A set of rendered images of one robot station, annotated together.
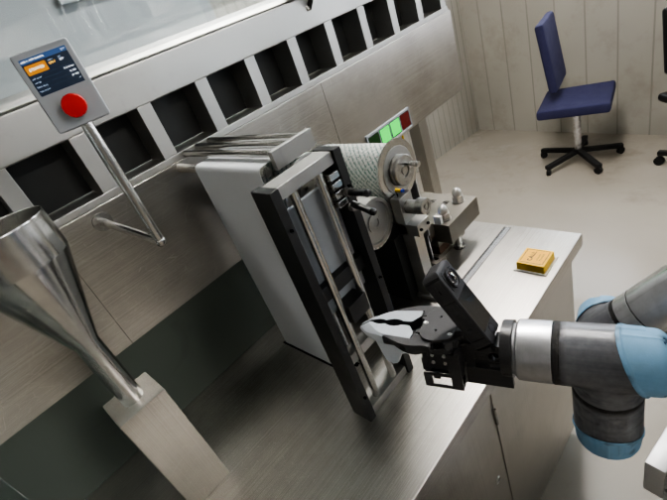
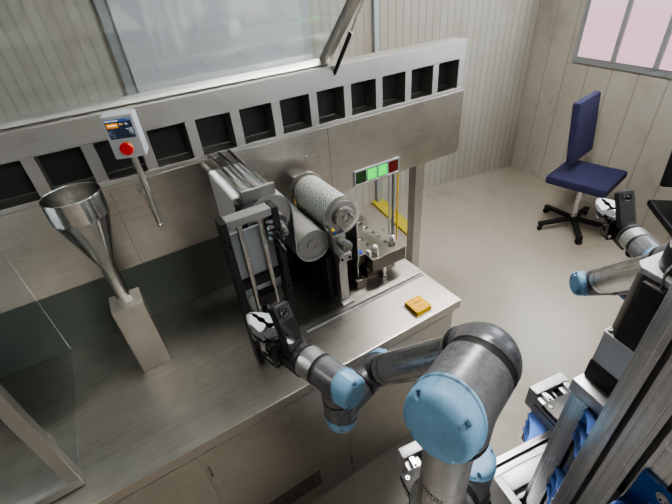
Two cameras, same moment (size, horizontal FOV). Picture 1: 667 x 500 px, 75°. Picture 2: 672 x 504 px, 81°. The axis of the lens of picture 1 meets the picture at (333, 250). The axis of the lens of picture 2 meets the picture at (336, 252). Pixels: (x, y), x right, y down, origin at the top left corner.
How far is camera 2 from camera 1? 0.49 m
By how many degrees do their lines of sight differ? 9
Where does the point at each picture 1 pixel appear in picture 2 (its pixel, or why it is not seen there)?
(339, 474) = (226, 385)
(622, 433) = (334, 419)
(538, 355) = (304, 366)
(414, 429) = (279, 378)
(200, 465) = (154, 350)
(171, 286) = (176, 236)
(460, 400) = not seen: hidden behind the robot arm
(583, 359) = (318, 377)
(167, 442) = (137, 331)
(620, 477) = not seen: hidden behind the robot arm
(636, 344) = (341, 380)
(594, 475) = not seen: hidden behind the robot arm
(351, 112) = (347, 152)
